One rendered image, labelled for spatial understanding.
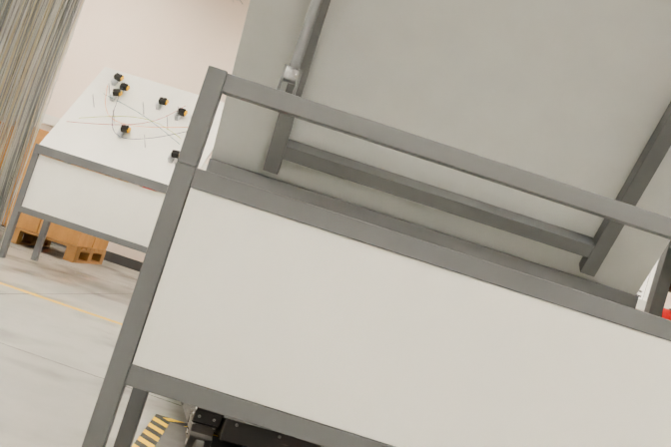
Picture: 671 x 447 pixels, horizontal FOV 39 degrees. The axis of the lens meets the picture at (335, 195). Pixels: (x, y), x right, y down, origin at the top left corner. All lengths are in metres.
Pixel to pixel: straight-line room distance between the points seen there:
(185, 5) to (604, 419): 8.75
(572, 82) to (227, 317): 0.98
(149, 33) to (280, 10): 8.11
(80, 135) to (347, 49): 5.22
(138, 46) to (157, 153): 3.32
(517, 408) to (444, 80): 0.80
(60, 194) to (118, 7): 3.79
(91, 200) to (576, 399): 5.46
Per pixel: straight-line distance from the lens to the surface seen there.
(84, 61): 10.48
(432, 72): 2.25
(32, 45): 2.22
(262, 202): 1.84
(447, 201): 2.38
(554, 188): 1.92
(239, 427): 3.05
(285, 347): 1.85
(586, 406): 1.97
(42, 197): 7.19
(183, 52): 10.17
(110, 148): 7.21
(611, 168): 2.39
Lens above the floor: 0.71
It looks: 4 degrees up
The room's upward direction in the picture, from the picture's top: 18 degrees clockwise
